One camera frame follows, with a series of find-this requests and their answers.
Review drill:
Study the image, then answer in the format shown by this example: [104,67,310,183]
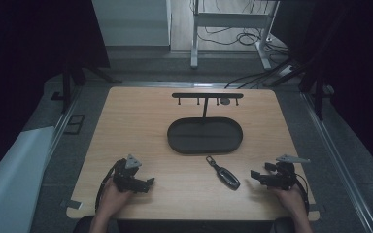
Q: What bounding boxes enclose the aluminium floor rail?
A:
[43,85,84,169]
[299,91,373,233]

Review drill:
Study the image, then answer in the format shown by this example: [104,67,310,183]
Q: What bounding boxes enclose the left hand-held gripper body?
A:
[111,153,146,194]

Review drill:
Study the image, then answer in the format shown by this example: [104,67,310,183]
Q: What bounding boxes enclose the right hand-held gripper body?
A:
[263,153,311,191]

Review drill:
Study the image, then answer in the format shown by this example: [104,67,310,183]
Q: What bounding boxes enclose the black tripod stand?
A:
[51,59,123,115]

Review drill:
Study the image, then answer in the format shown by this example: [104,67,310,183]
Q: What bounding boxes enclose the person's dark clothing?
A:
[72,215,305,233]

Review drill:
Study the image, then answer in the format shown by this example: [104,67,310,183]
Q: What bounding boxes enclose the grey tape piece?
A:
[59,198,84,211]

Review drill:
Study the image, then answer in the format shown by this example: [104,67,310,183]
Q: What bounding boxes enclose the black floor cables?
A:
[188,0,294,90]

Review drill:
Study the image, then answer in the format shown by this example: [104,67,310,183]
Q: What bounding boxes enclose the person's left hand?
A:
[98,178,134,216]

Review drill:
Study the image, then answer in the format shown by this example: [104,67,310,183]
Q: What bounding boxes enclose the white cabinet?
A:
[91,0,173,52]

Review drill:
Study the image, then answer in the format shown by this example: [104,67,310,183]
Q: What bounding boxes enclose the white metal desk frame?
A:
[189,0,281,72]

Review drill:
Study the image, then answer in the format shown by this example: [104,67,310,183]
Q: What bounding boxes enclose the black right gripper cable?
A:
[294,173,311,215]

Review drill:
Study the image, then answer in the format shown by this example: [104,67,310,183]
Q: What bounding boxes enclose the person's right hand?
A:
[272,184,307,217]

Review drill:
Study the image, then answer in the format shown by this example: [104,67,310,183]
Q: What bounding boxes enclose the black stand legs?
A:
[263,48,336,122]

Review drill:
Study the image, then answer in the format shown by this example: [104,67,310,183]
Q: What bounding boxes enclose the black car key fob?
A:
[205,155,242,191]

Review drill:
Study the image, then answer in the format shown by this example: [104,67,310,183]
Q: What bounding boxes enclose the black key rack with tray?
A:
[166,92,245,155]

